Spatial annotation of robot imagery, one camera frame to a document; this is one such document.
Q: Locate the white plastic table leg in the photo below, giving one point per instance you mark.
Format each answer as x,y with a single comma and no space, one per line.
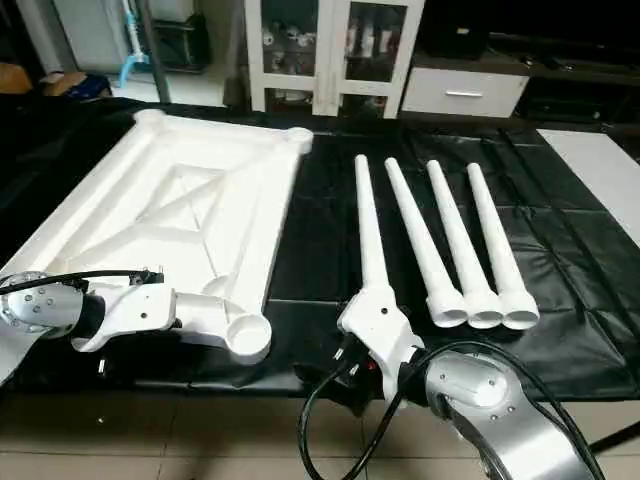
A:
462,240
422,240
500,240
370,220

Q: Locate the white plastic table top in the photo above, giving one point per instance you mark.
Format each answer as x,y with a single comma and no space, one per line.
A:
190,210

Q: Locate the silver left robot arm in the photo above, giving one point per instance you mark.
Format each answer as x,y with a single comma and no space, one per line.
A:
35,310

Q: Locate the black work mat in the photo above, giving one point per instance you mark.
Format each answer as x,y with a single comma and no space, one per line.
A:
580,300

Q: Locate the white drawer unit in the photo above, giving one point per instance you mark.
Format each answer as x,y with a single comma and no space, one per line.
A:
465,92

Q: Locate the white flat board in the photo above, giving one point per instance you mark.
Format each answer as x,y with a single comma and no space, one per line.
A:
600,170

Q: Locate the white glass door cabinet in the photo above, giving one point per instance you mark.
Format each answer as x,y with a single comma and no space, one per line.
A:
335,55

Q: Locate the dark low media cabinet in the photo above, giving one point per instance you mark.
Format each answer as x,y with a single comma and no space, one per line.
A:
590,85

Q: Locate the light blue plastic object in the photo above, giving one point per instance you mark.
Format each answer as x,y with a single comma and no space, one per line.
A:
130,60

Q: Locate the brown cardboard box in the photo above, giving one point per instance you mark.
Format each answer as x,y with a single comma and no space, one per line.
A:
75,84

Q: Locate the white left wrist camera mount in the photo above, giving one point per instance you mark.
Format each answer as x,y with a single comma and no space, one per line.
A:
135,315

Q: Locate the black metal frame leg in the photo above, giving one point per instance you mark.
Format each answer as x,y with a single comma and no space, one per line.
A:
620,435

